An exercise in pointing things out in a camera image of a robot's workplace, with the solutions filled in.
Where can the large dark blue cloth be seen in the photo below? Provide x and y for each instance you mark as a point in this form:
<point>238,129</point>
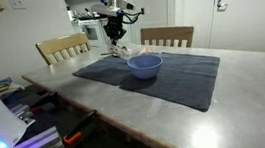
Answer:
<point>184,79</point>

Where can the folded cloths pile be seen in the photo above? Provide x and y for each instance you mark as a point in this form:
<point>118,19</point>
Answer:
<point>8,87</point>

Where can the clear plastic container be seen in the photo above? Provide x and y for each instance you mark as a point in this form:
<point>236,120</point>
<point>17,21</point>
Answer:
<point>122,50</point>

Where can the blue plastic bowl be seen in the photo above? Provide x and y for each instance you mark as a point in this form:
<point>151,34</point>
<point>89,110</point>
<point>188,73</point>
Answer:
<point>145,66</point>

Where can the white kitchen stove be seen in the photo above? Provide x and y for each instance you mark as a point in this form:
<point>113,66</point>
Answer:
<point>94,29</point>

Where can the wooden chair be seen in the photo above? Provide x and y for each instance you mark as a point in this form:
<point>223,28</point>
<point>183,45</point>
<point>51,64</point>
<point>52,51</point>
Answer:
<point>62,48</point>
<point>168,34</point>

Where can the right wooden chair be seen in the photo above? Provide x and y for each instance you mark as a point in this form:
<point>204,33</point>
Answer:
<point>168,34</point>

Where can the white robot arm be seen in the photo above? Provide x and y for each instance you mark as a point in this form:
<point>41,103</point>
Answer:
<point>114,10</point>

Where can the silver door handle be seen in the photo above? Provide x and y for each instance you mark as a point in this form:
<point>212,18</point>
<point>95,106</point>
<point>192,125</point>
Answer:
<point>222,6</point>

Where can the small dark blue cloth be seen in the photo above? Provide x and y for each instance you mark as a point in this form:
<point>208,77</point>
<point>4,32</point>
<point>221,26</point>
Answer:
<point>110,70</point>

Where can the orange black clamp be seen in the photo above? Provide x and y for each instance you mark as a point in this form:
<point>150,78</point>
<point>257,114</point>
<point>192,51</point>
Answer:
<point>76,133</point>

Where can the clear orange snack packet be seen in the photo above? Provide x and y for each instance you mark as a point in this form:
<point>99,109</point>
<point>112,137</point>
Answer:
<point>146,50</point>

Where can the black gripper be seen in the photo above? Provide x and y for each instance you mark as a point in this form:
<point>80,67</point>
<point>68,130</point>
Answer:
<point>114,30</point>

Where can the left wooden chair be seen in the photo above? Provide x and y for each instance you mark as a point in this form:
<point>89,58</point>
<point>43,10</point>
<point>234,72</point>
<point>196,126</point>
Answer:
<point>62,48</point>

